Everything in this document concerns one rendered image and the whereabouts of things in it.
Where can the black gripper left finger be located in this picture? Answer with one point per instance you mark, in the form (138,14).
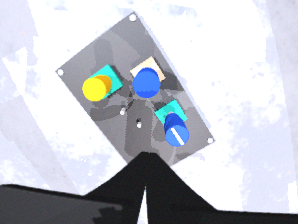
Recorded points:
(116,201)

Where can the grey circuit board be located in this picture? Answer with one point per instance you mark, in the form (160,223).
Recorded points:
(126,86)

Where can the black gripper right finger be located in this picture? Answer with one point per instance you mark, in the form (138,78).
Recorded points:
(170,200)

